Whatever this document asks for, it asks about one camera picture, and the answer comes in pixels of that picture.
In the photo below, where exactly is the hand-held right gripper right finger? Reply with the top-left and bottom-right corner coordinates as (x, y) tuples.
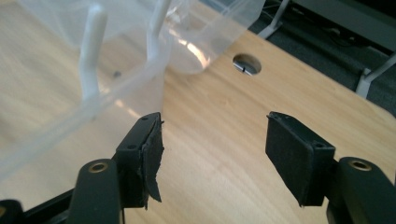
(264, 111), (338, 207)

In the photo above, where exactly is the clear plastic bag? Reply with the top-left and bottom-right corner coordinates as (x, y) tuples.
(0, 0), (267, 183)

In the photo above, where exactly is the white plastic hook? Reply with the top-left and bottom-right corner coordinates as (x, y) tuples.
(78, 3), (108, 103)

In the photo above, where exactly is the round cable hole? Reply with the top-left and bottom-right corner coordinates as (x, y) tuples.
(232, 53), (262, 77)

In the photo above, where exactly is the white metal table leg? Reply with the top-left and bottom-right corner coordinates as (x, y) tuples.
(257, 0), (291, 40)
(355, 52), (396, 99)

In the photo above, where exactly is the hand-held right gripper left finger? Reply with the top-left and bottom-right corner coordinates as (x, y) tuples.
(114, 112), (165, 210)

